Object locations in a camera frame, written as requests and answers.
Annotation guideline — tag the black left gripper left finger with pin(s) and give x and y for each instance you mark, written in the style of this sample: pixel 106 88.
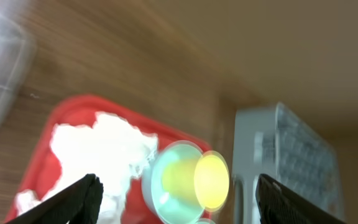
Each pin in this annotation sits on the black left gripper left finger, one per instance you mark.
pixel 77 204

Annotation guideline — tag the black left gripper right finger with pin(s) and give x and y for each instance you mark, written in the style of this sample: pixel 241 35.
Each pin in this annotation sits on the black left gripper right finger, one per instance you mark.
pixel 279 205

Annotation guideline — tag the white napkin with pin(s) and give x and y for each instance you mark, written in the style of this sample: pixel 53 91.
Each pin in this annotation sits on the white napkin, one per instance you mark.
pixel 112 149

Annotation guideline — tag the grey dishwasher rack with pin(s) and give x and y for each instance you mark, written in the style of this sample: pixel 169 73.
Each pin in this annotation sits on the grey dishwasher rack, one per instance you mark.
pixel 274 141

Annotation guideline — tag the red plastic tray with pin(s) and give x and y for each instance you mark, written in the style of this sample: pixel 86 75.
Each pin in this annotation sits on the red plastic tray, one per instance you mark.
pixel 73 124

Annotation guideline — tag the yellow plastic cup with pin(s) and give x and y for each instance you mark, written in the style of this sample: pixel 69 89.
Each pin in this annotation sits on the yellow plastic cup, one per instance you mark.
pixel 200 180

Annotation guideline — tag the small light blue saucer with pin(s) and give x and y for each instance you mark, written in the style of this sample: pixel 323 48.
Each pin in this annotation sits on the small light blue saucer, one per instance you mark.
pixel 167 208

